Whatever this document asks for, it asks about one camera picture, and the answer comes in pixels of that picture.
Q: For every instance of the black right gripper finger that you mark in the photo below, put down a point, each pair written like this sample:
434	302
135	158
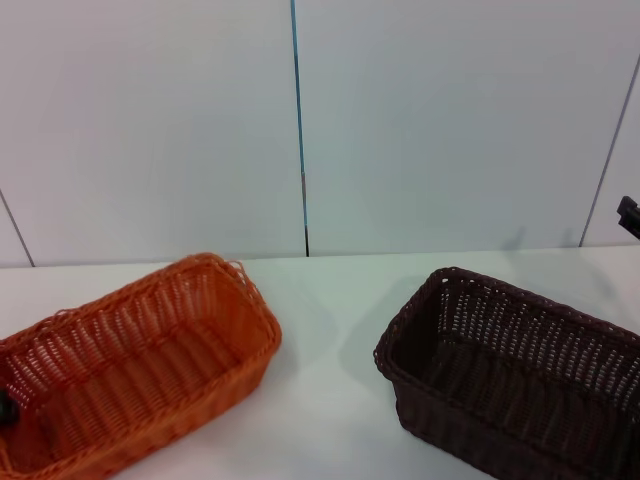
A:
631	215

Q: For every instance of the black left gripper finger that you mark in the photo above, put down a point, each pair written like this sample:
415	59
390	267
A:
7	407

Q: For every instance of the orange woven plastic basket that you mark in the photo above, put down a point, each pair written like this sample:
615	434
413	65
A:
140	370

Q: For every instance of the dark brown woven basket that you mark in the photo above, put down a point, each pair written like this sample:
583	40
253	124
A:
510	380

